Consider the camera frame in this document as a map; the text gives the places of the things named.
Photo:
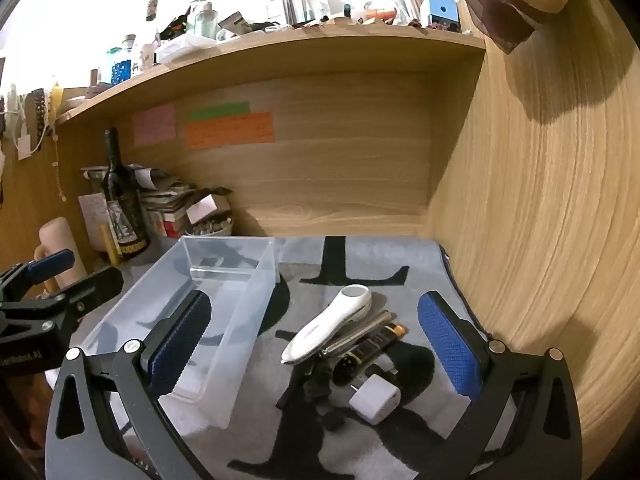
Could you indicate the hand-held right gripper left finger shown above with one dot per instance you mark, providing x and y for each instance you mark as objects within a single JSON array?
[{"x": 182, "y": 340}]

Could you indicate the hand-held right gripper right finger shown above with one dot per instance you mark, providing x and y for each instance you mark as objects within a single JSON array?
[{"x": 450, "y": 345}]

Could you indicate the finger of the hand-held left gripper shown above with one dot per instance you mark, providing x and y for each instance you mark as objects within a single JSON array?
[
  {"x": 95, "y": 285},
  {"x": 50, "y": 262}
]

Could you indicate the clear plastic container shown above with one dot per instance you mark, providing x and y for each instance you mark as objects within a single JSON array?
[{"x": 235, "y": 310}]

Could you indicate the silver metal cylinder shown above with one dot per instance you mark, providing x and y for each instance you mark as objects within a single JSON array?
[{"x": 361, "y": 332}]

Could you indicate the white handheld device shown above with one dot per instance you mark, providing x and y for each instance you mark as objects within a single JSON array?
[{"x": 325, "y": 325}]

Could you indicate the beige cylinder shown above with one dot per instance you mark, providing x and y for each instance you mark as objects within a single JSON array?
[{"x": 60, "y": 235}]

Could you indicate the black and gold battery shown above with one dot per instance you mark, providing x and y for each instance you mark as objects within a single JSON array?
[{"x": 386, "y": 339}]

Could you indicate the dark wine bottle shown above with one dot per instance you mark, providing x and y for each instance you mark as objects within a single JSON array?
[{"x": 125, "y": 220}]

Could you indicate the grey printed mat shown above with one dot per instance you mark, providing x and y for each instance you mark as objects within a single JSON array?
[{"x": 425, "y": 260}]

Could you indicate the white charger plug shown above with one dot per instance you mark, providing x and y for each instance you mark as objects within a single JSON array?
[{"x": 375, "y": 397}]

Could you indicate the stack of magazines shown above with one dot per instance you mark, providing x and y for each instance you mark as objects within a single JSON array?
[{"x": 160, "y": 195}]

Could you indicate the white bowl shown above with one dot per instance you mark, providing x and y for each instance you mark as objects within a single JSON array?
[{"x": 212, "y": 228}]

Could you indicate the pink sticky note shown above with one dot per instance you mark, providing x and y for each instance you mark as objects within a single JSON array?
[{"x": 154, "y": 124}]

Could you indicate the orange sticky note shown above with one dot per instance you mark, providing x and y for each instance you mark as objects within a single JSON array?
[{"x": 230, "y": 131}]

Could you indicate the jar with blue contents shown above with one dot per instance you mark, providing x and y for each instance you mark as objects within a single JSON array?
[{"x": 120, "y": 67}]

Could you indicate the green sticky note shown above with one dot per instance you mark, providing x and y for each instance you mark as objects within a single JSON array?
[{"x": 220, "y": 111}]

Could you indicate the white tray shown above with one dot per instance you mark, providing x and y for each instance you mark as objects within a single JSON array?
[{"x": 182, "y": 49}]

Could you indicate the clear glass bottle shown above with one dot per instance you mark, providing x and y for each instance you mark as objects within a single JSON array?
[{"x": 206, "y": 22}]

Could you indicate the blue box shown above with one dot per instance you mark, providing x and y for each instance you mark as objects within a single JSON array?
[{"x": 443, "y": 10}]

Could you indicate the silver can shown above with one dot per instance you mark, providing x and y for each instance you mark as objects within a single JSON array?
[{"x": 409, "y": 0}]

